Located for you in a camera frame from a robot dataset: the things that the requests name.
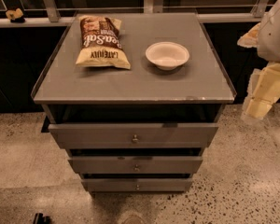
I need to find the yellow black object on ledge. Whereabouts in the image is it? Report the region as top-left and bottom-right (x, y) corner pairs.
(6, 8), (25, 23)

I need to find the black object on floor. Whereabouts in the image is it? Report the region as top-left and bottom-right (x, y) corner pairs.
(33, 213), (51, 224)

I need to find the white paper bowl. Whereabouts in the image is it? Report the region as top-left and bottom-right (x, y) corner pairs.
(146, 42), (189, 71)

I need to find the grey drawer cabinet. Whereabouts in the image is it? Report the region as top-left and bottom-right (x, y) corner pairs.
(32, 13), (235, 182)

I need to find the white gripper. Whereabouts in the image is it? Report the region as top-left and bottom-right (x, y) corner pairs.
(237, 23), (280, 124)

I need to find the brown cream chip bag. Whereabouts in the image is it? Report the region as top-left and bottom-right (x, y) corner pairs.
(76, 15), (131, 69)

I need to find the grey bottom drawer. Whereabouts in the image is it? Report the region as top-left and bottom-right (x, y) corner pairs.
(82, 178), (192, 192)

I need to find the grey drawer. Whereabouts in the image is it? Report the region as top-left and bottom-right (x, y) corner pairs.
(69, 156), (203, 174)
(49, 123), (217, 149)
(82, 178), (192, 192)

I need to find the metal window railing frame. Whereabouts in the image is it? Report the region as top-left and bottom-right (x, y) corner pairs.
(0, 0), (276, 27)

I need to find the grey top drawer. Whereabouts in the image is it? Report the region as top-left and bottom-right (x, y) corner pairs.
(49, 123), (217, 149)

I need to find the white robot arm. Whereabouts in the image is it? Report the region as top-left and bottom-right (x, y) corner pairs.
(237, 0), (280, 124)

